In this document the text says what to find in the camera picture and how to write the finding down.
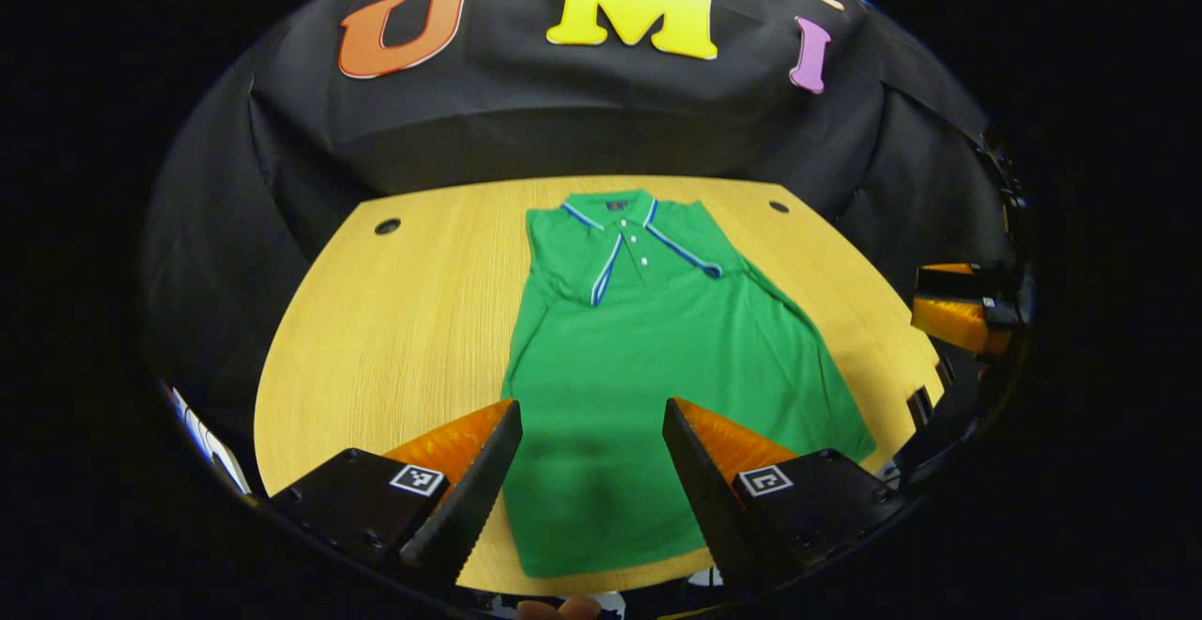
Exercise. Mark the green T-shirt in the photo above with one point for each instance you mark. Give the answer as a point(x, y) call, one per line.
point(657, 348)

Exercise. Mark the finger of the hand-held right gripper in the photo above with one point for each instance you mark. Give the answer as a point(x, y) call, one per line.
point(953, 321)
point(967, 284)

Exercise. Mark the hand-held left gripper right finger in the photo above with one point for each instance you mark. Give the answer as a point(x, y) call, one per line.
point(709, 507)

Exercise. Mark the black backdrop cloth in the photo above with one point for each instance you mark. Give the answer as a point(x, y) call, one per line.
point(563, 122)

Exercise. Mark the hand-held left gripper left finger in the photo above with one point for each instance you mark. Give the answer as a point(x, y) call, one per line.
point(474, 507)

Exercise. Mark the white printed object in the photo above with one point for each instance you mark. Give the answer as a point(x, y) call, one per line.
point(211, 441)

